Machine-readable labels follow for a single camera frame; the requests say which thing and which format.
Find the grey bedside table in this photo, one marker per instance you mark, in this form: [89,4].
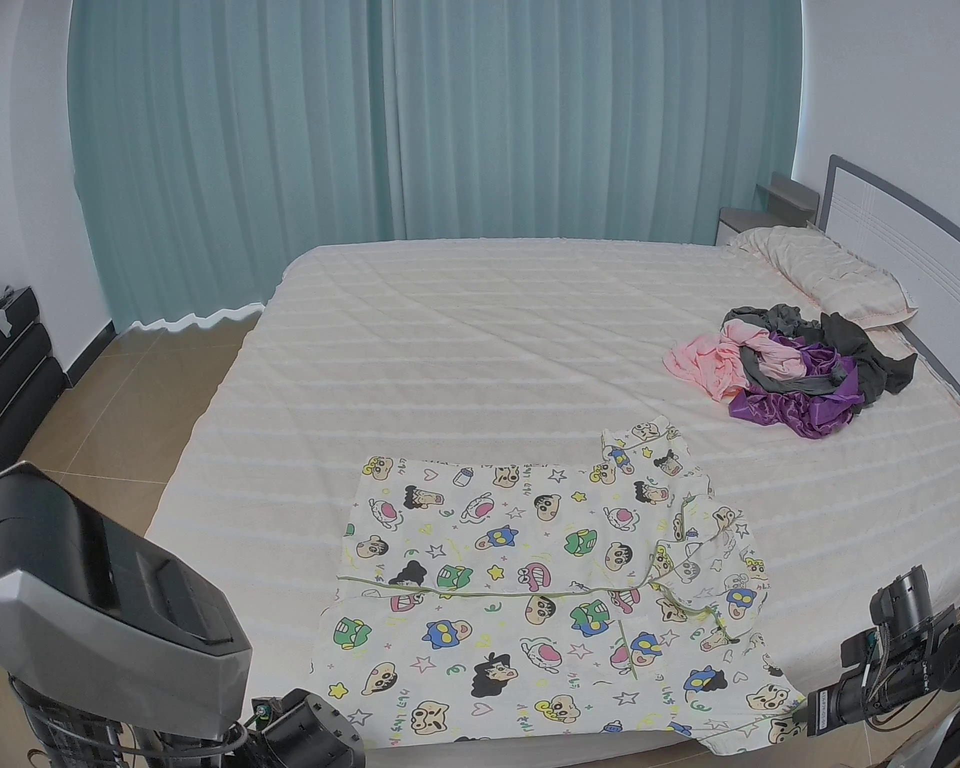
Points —
[780,199]

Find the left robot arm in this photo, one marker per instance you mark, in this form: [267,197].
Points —
[90,585]

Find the bed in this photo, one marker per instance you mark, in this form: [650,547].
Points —
[465,360]

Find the cream pillow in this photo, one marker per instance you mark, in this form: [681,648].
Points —
[832,274]

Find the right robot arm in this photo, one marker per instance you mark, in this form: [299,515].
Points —
[907,660]

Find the white printed pyjama top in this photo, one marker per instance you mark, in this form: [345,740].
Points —
[525,585]

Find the black chest of drawers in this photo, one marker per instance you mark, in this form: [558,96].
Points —
[26,375]

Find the pile of clothes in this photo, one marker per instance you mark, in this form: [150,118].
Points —
[787,375]

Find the pale crumpled cloth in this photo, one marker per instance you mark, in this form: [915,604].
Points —
[4,319]

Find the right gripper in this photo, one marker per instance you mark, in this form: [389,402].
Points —
[844,705]

